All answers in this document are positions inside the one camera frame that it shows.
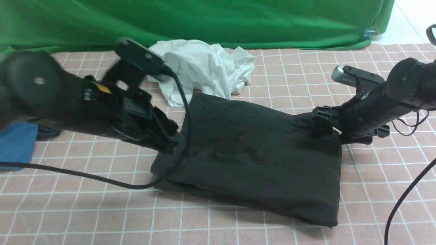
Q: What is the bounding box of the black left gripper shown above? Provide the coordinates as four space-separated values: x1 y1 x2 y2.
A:
81 76 178 154

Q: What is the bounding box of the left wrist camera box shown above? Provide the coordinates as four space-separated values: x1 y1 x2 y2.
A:
115 38 175 82

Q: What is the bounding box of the black camera cable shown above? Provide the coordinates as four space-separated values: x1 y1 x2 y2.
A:
0 66 192 190
384 24 436 245

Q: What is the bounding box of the white shirt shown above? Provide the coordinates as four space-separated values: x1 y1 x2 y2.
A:
150 40 256 102

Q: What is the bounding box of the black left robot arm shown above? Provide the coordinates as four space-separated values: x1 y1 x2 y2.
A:
0 52 179 154

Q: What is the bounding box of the black right camera cable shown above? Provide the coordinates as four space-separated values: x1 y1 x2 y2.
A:
384 24 436 245

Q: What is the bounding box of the dark gray long-sleeve top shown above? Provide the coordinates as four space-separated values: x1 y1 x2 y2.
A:
155 93 342 227

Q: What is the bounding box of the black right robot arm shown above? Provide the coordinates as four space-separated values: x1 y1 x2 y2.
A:
312 58 436 145

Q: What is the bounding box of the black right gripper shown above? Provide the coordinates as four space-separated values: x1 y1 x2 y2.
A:
312 86 402 145

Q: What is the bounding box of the metal binder clip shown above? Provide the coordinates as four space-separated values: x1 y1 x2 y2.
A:
362 26 379 40

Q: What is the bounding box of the green backdrop cloth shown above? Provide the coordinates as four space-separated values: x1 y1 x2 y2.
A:
0 0 394 55

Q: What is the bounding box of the dark teal shirt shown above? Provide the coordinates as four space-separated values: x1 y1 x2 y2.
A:
36 126 63 141

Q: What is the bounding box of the blue t-shirt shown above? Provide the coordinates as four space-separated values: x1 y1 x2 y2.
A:
0 122 37 163

